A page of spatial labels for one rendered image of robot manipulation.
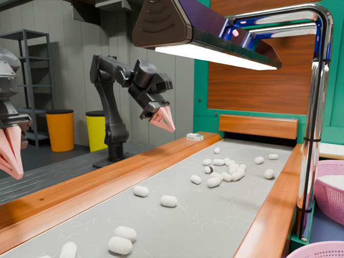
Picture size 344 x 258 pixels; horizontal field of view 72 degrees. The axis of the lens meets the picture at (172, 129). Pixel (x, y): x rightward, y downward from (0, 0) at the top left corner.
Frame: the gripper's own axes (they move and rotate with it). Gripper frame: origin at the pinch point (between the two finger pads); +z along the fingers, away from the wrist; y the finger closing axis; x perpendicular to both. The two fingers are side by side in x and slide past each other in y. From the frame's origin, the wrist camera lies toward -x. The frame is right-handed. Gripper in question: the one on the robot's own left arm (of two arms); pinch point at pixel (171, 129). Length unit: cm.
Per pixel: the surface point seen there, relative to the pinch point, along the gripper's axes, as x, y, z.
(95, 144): 173, 122, -108
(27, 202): 11.5, -40.0, 0.3
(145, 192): 2.9, -21.9, 12.2
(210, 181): -3.8, -9.3, 19.6
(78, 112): 214, 169, -200
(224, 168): -1.2, 5.6, 19.2
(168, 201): -1.6, -22.6, 17.3
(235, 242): -10.4, -25.5, 29.8
